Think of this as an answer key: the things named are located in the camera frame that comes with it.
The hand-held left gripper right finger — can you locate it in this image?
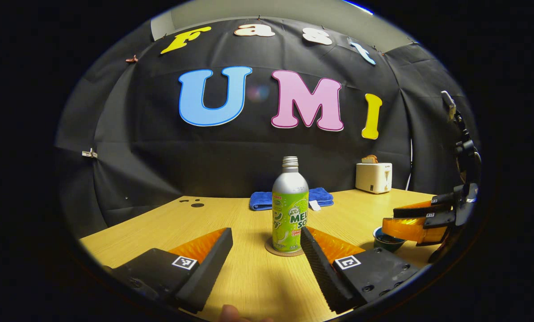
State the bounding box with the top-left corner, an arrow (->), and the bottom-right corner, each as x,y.
300,226 -> 421,315

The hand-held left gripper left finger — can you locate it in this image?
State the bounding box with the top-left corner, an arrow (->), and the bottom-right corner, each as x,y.
101,227 -> 234,314

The brown round coaster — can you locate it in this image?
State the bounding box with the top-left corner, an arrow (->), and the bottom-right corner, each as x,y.
265,237 -> 305,257

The silver green water bottle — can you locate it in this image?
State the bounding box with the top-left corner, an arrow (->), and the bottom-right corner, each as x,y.
272,156 -> 310,254

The white toaster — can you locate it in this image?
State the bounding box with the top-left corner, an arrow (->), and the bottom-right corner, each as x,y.
355,162 -> 393,194

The blue folded towel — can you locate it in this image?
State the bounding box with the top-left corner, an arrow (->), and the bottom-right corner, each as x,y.
249,187 -> 334,211

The black backdrop cloth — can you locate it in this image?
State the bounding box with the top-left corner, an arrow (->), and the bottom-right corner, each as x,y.
55,16 -> 477,237

